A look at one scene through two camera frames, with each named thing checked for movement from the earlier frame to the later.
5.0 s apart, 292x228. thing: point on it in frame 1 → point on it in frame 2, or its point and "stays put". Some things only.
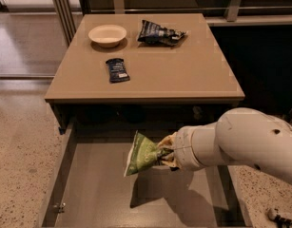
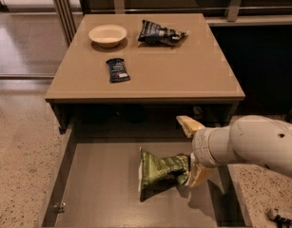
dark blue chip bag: (153, 33) stays put
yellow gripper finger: (169, 161) → (198, 171)
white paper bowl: (107, 35) stays put
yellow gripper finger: (168, 142) → (189, 125)
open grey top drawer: (86, 186) stays put
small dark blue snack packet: (118, 72) stays put
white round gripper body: (184, 147) → (200, 147)
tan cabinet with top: (152, 73) stays put
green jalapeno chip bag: (144, 153) → (159, 174)
